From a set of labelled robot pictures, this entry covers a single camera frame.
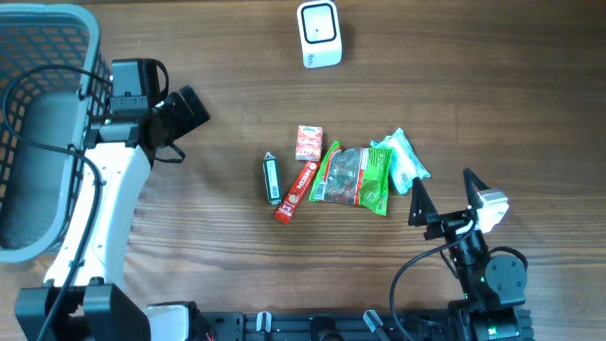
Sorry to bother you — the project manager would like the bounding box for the green Haribo gummy bag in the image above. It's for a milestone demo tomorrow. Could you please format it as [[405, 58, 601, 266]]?
[[309, 141, 394, 216]]

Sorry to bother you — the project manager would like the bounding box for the dark green gum pack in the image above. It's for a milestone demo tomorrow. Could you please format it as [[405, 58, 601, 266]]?
[[262, 152, 281, 206]]

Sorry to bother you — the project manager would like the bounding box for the teal tissue packet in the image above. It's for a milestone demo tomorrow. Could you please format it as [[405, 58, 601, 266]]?
[[370, 128, 431, 195]]

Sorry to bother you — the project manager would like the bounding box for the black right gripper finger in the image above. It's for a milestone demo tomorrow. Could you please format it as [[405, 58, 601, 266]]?
[[408, 177, 438, 226], [463, 168, 489, 208]]

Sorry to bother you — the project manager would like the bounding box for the small red carton box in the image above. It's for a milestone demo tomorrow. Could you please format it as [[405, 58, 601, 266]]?
[[295, 125, 323, 161]]

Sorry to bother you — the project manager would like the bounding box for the grey plastic shopping basket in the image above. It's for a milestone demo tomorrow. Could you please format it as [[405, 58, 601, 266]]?
[[1, 4, 111, 263]]

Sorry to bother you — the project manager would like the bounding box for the red Nescafe stick sachet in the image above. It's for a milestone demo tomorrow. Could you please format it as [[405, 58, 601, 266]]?
[[273, 161, 320, 224]]

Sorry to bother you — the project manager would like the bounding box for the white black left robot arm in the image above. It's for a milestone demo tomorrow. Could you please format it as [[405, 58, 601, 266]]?
[[15, 59, 210, 340]]

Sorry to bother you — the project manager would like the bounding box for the white barcode scanner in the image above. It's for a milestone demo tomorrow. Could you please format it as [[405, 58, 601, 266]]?
[[296, 0, 343, 69]]

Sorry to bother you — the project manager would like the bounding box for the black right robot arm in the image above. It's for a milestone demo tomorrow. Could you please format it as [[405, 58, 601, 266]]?
[[408, 169, 532, 340]]

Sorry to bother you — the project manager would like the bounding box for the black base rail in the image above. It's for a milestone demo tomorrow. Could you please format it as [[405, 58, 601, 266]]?
[[198, 308, 536, 341]]

